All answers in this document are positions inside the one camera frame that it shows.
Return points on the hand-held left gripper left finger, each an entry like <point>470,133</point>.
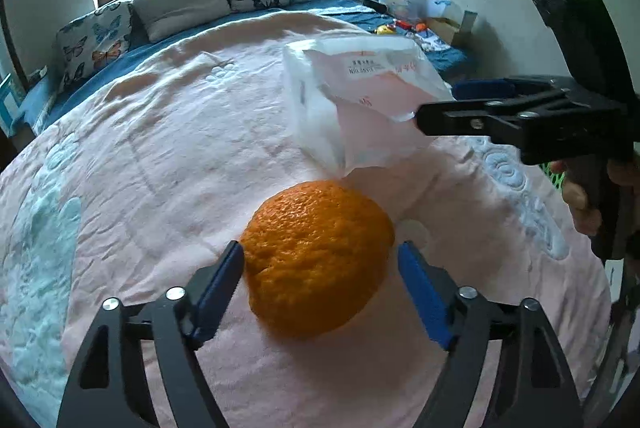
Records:
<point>220,293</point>

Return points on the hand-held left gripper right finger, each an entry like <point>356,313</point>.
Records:
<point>422,293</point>

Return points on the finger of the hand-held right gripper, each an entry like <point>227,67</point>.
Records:
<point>480,88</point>
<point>450,120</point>

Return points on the green plastic basket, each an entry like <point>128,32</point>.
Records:
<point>558,182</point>

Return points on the orange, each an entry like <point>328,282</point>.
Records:
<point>315,253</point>

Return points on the clear plastic bag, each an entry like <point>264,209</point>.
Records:
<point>340,117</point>

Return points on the person's right hand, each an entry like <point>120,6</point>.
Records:
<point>575,203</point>

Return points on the cardboard box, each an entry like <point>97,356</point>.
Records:
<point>447,30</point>

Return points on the red toy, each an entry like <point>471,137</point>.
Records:
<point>411,26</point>

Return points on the clear storage box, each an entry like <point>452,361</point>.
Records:
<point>415,2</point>

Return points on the yellow toy duck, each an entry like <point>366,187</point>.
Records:
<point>385,28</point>

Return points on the pink blanket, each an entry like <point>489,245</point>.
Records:
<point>150,157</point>

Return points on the blue bed sheet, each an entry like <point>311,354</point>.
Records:
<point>167,41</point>

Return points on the light blue box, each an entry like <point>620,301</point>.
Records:
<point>10,102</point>

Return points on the beige pillow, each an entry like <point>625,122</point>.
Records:
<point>180,2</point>

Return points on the dark metal frame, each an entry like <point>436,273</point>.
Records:
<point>617,333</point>

